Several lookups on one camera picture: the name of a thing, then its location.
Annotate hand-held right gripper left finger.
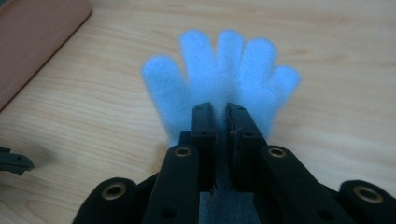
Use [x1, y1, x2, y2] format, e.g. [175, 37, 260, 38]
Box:
[178, 102, 218, 191]

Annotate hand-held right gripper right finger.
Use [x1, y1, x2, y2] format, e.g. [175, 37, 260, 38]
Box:
[225, 102, 269, 191]

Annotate blue fleece glove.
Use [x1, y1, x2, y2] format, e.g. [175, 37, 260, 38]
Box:
[141, 29, 303, 224]

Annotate brown flat board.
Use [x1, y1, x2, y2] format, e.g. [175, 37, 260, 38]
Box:
[0, 0, 93, 112]

